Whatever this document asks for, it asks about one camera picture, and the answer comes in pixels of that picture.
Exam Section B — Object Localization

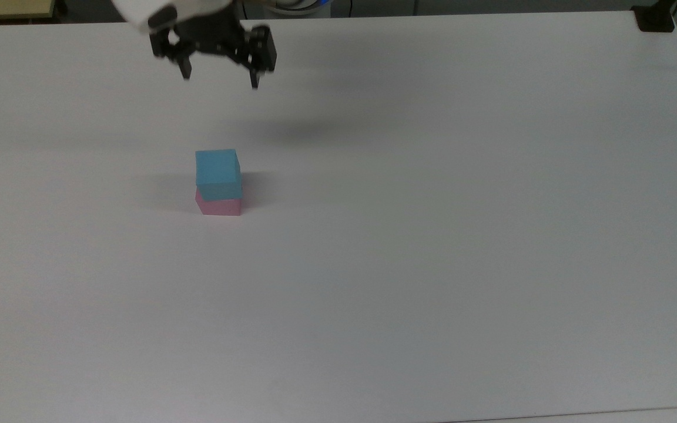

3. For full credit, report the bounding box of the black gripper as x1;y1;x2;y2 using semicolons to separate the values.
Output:
149;7;278;90

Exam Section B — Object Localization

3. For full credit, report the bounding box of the blue cube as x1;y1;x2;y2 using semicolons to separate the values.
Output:
195;149;243;201

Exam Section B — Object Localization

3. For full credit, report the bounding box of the pink cube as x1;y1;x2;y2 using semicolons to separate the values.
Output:
195;187;243;217

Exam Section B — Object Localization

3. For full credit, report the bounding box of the yellow wooden table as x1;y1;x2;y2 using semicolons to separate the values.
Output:
0;0;58;22

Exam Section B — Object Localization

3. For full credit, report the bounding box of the black table clamp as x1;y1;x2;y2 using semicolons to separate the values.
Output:
631;0;677;33

